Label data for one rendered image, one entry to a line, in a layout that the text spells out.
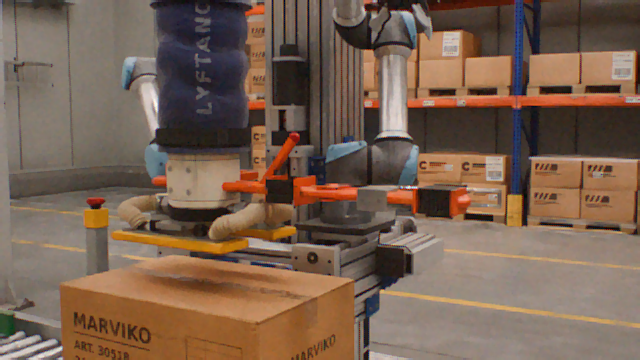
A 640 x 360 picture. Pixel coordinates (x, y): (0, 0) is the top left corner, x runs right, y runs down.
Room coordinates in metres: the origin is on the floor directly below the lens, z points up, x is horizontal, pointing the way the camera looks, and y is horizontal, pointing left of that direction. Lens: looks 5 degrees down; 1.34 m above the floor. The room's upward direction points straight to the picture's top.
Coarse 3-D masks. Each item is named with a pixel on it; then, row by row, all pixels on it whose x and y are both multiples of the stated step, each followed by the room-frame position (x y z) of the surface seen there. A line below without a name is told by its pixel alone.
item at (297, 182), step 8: (272, 176) 1.45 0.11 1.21; (280, 176) 1.47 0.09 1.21; (312, 176) 1.45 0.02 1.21; (272, 184) 1.41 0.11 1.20; (280, 184) 1.40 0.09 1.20; (288, 184) 1.39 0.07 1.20; (296, 184) 1.39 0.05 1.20; (304, 184) 1.42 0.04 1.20; (312, 184) 1.45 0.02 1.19; (272, 192) 1.42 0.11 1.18; (280, 192) 1.41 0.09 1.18; (288, 192) 1.40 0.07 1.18; (296, 192) 1.39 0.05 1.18; (272, 200) 1.41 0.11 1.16; (280, 200) 1.40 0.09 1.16; (288, 200) 1.39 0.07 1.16; (296, 200) 1.39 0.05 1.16; (304, 200) 1.42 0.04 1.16; (312, 200) 1.45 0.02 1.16
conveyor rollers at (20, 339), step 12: (0, 336) 2.39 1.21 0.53; (12, 336) 2.35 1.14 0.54; (24, 336) 2.38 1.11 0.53; (36, 336) 2.34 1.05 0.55; (0, 348) 2.21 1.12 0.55; (12, 348) 2.24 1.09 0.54; (24, 348) 2.20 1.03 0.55; (36, 348) 2.22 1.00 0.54; (48, 348) 2.26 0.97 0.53; (60, 348) 2.21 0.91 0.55
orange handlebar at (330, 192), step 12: (156, 180) 1.62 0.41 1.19; (240, 180) 1.75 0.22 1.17; (240, 192) 1.49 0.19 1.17; (252, 192) 1.47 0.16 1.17; (264, 192) 1.45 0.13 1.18; (300, 192) 1.40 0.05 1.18; (312, 192) 1.38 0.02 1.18; (324, 192) 1.37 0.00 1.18; (336, 192) 1.35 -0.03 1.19; (348, 192) 1.34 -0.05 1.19; (408, 192) 1.32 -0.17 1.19; (408, 204) 1.27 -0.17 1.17; (456, 204) 1.22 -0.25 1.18; (468, 204) 1.23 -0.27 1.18
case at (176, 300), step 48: (96, 288) 1.51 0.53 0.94; (144, 288) 1.51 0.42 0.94; (192, 288) 1.51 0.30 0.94; (240, 288) 1.51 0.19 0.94; (288, 288) 1.51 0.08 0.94; (336, 288) 1.52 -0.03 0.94; (96, 336) 1.49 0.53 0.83; (144, 336) 1.41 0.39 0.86; (192, 336) 1.34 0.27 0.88; (240, 336) 1.28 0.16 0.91; (288, 336) 1.34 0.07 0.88; (336, 336) 1.52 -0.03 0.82
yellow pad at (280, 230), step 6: (246, 228) 1.58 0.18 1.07; (252, 228) 1.58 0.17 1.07; (264, 228) 1.56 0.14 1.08; (270, 228) 1.56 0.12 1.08; (276, 228) 1.58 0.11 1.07; (282, 228) 1.59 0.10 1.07; (288, 228) 1.59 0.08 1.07; (294, 228) 1.60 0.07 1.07; (228, 234) 1.60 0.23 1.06; (234, 234) 1.59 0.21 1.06; (240, 234) 1.58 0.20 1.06; (246, 234) 1.57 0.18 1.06; (252, 234) 1.56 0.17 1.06; (258, 234) 1.55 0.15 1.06; (264, 234) 1.54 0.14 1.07; (270, 234) 1.53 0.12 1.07; (276, 234) 1.54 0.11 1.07; (282, 234) 1.56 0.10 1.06; (288, 234) 1.58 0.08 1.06
